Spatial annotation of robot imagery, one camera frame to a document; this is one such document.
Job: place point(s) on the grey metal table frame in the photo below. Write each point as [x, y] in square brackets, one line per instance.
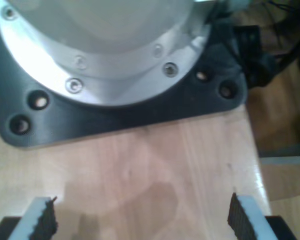
[285, 153]

